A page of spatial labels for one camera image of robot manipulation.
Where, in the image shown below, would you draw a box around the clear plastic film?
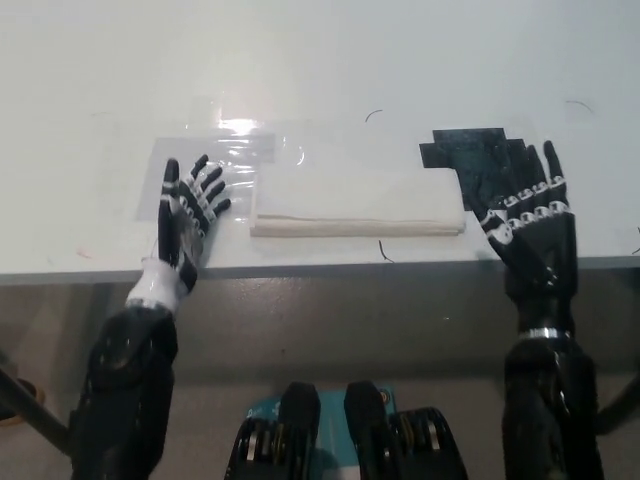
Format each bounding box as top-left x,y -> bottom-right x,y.
187,94 -> 309,169

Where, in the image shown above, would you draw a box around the cream folded napkin stack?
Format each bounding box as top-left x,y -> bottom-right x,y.
248,167 -> 467,239

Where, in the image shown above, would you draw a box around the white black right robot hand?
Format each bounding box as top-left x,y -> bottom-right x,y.
467,139 -> 581,336

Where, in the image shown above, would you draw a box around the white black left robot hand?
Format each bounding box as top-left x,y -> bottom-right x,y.
124,153 -> 233,312

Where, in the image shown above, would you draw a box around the round orange floor object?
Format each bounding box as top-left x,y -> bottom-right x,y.
0,382 -> 47,427

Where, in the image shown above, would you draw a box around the dark metal table leg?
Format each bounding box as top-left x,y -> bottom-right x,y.
593,370 -> 640,437
0,349 -> 72,444

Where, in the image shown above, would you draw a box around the clear plastic bag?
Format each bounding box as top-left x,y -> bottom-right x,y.
135,133 -> 277,222

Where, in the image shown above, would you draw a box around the black tape patch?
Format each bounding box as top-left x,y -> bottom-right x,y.
418,127 -> 532,212

